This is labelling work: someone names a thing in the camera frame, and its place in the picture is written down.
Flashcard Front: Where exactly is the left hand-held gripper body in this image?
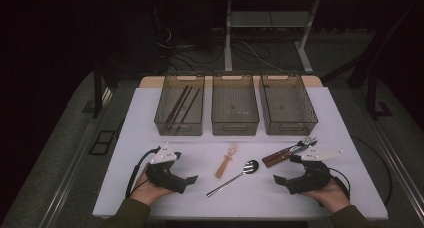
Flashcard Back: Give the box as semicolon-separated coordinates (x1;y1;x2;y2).
145;142;188;195

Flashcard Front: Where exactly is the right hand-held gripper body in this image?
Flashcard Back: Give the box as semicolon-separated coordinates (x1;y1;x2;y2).
286;146;344;196

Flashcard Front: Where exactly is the knife with wooden handle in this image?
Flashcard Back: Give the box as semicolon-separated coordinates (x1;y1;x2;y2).
264;140;318;169

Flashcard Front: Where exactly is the fork with wooden handle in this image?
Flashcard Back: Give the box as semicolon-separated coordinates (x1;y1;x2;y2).
261;135;317;164

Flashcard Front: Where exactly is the metal slotted spoon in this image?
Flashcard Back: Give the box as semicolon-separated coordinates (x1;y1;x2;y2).
205;159;260;198

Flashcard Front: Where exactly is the clear brown plastic bin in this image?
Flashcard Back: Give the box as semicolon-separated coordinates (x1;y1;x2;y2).
258;72;319;137
153;72;206;137
210;72;260;137

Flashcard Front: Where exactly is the person's left hand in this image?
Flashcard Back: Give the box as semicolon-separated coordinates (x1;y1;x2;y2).
129;169;174;207

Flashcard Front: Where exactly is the person's right hand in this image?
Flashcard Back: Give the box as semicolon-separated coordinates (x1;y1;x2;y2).
301;179;351;214

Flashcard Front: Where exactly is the white table mat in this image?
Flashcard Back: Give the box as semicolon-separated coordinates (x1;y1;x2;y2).
92;86;389;221

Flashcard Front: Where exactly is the black metal stand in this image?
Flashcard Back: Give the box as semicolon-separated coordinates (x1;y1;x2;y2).
320;2;424;121

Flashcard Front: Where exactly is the white-legged desk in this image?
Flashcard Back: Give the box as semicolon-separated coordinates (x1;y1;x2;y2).
212;0;370;74

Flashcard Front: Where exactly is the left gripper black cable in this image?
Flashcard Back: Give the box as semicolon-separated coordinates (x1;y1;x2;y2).
125;146;162;199

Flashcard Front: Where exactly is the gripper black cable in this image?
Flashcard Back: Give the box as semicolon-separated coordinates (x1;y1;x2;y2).
125;146;162;199
328;167;352;201

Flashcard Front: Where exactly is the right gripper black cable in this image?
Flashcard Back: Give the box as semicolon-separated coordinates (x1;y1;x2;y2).
328;167;352;201

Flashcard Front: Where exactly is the long black floor cable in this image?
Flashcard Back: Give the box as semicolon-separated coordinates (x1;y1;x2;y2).
351;134;394;207

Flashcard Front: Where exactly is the metal floor rail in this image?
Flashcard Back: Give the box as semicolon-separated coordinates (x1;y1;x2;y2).
38;86;114;228
361;101;424;219

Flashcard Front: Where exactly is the tangle of floor cables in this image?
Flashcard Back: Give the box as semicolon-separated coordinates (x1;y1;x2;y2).
156;24;284;73

